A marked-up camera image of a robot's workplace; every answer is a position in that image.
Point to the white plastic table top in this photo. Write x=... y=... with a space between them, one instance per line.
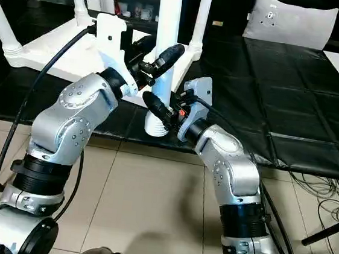
x=58 y=54

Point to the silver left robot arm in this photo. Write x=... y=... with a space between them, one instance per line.
x=73 y=114

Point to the small white cup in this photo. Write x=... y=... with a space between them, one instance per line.
x=148 y=13

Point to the small red bottle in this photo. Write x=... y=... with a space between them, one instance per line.
x=119 y=7

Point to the black sofa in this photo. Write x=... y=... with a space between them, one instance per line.
x=230 y=6

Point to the black work mat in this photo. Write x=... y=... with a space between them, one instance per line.
x=281 y=99

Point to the light grey pillow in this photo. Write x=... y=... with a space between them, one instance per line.
x=289 y=21

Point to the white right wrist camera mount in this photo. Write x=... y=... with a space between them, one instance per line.
x=202 y=91

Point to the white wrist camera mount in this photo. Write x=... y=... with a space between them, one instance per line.
x=202 y=91
x=109 y=35

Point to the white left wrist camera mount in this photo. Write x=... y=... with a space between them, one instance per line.
x=109 y=35

